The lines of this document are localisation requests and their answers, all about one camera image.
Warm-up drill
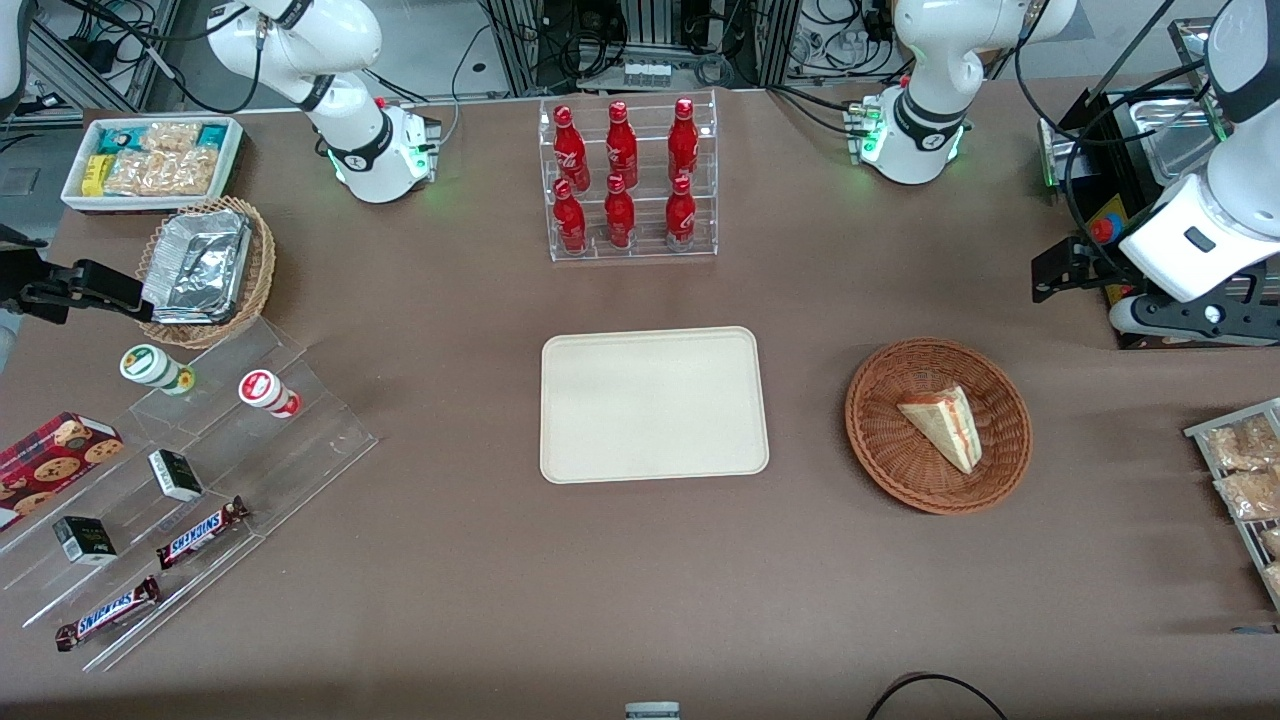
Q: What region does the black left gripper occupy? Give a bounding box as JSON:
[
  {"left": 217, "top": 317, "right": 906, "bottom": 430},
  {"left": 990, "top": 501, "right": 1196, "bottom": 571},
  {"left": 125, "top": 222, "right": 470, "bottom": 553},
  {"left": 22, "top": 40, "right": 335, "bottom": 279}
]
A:
[{"left": 1033, "top": 237, "right": 1126, "bottom": 303}]

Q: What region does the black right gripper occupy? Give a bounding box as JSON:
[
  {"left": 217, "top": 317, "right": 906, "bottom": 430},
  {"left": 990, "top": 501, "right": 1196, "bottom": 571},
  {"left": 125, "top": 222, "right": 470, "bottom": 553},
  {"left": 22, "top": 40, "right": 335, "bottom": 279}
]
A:
[{"left": 0, "top": 250, "right": 154, "bottom": 326}]

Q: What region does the triangle sandwich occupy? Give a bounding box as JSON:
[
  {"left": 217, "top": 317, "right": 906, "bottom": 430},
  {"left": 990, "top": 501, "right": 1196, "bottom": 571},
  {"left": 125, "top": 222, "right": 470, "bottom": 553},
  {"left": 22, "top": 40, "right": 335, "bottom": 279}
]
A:
[{"left": 897, "top": 385, "right": 983, "bottom": 475}]

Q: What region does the oval tan wicker basket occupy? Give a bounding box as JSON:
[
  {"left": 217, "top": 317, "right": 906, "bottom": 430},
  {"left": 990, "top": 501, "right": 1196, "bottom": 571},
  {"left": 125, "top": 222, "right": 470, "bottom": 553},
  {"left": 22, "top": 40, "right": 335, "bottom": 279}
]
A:
[{"left": 136, "top": 196, "right": 277, "bottom": 350}]

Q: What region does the round brown wicker basket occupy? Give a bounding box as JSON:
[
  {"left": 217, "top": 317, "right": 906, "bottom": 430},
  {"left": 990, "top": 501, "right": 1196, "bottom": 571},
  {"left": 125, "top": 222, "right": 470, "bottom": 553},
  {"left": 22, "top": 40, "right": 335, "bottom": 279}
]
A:
[{"left": 845, "top": 337, "right": 1033, "bottom": 516}]

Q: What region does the cream rectangular tray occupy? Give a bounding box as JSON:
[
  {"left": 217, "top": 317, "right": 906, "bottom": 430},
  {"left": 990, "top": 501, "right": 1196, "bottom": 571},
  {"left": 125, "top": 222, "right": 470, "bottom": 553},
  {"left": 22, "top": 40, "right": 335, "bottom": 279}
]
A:
[{"left": 540, "top": 326, "right": 770, "bottom": 485}]

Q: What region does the green lid cup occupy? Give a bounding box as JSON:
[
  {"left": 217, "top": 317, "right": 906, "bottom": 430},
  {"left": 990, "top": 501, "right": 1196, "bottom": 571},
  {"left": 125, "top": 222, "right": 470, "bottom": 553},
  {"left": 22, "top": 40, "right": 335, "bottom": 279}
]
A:
[{"left": 120, "top": 344, "right": 196, "bottom": 396}]

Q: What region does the silver foil container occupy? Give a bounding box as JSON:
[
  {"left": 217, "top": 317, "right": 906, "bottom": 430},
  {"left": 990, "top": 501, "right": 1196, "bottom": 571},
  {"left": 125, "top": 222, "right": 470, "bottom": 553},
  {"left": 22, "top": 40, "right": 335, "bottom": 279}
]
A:
[{"left": 142, "top": 209, "right": 253, "bottom": 326}]

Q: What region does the clear rice cracker bag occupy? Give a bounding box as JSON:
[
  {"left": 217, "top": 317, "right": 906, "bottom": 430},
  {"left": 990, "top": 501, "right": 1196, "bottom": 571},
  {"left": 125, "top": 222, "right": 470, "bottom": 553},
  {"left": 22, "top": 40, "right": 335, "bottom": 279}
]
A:
[
  {"left": 140, "top": 122, "right": 202, "bottom": 153},
  {"left": 104, "top": 148, "right": 219, "bottom": 197}
]

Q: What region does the black hot food warmer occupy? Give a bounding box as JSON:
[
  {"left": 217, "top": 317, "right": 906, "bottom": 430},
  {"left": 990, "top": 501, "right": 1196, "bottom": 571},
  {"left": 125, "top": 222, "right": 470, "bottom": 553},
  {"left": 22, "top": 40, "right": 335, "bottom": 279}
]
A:
[{"left": 1038, "top": 15, "right": 1280, "bottom": 349}]

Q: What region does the steel warmer pan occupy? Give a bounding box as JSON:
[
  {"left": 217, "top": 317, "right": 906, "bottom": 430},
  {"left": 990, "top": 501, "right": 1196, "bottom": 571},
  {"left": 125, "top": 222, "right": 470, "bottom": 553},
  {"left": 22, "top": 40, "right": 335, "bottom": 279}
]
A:
[{"left": 1130, "top": 95, "right": 1219, "bottom": 187}]

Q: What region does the red cookie box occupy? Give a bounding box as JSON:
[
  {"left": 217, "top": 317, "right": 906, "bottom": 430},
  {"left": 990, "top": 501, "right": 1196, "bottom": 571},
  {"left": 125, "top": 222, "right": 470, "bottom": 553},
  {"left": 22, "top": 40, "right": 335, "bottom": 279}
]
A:
[{"left": 0, "top": 412, "right": 125, "bottom": 531}]

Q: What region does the red lid cup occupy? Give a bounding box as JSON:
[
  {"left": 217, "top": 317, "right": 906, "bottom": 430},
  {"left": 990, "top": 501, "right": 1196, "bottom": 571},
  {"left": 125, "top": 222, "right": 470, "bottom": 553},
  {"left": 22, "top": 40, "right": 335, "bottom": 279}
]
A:
[{"left": 238, "top": 369, "right": 302, "bottom": 419}]

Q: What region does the white snack bin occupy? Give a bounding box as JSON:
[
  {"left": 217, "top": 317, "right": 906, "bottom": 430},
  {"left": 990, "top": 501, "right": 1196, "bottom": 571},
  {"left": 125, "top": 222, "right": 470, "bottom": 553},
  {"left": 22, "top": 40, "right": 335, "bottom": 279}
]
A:
[{"left": 62, "top": 117, "right": 244, "bottom": 214}]

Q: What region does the small black box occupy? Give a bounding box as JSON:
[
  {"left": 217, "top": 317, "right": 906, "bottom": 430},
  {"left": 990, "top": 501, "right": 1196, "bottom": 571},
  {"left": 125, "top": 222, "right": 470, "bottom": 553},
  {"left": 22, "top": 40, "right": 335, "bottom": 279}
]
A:
[
  {"left": 52, "top": 516, "right": 118, "bottom": 566},
  {"left": 148, "top": 449, "right": 204, "bottom": 502}
]

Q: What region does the clear acrylic stepped display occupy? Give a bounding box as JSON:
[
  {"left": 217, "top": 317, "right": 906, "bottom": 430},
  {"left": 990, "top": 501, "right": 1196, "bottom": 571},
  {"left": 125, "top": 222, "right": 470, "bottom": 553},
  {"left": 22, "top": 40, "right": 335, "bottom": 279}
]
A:
[{"left": 0, "top": 318, "right": 379, "bottom": 673}]

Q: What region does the Snickers chocolate bar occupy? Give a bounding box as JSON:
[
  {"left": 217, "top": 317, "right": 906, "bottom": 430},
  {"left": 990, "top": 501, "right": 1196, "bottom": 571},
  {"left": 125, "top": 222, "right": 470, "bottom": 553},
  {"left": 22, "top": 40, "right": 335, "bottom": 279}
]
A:
[
  {"left": 55, "top": 576, "right": 162, "bottom": 652},
  {"left": 156, "top": 497, "right": 250, "bottom": 571}
]

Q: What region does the red soda bottle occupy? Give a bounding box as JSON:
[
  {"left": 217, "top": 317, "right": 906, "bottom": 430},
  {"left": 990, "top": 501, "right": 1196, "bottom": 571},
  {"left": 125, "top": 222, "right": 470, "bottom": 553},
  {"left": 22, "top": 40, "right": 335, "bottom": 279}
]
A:
[
  {"left": 553, "top": 178, "right": 588, "bottom": 254},
  {"left": 605, "top": 101, "right": 639, "bottom": 189},
  {"left": 553, "top": 105, "right": 590, "bottom": 193},
  {"left": 665, "top": 175, "right": 698, "bottom": 251},
  {"left": 604, "top": 174, "right": 637, "bottom": 249},
  {"left": 668, "top": 97, "right": 700, "bottom": 183}
]

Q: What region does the clear acrylic bottle rack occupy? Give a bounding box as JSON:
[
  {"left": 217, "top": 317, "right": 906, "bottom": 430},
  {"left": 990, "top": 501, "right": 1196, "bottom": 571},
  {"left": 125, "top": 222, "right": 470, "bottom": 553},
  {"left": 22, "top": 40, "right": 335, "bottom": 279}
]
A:
[{"left": 538, "top": 90, "right": 719, "bottom": 263}]

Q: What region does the black table cable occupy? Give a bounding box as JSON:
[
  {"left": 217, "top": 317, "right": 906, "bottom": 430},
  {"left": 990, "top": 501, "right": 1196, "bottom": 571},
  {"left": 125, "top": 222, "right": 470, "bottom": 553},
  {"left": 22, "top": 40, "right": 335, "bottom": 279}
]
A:
[{"left": 865, "top": 673, "right": 1011, "bottom": 720}]

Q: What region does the aluminium frame rack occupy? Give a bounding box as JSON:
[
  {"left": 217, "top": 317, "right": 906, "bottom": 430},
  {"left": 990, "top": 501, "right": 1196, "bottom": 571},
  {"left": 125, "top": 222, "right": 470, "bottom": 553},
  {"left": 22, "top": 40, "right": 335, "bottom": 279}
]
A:
[{"left": 480, "top": 0, "right": 801, "bottom": 96}]

